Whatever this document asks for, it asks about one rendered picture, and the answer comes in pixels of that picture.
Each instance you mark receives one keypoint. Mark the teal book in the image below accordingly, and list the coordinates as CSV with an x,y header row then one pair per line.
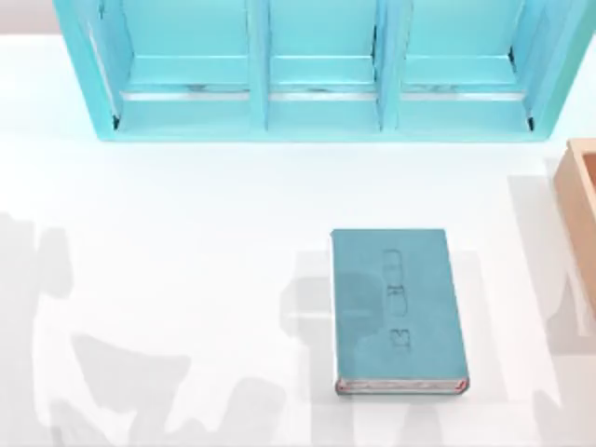
x,y
396,302

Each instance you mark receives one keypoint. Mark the shallow salmon-coloured box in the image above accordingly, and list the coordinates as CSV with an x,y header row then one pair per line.
x,y
573,219

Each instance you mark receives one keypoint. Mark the light blue rack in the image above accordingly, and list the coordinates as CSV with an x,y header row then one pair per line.
x,y
321,118

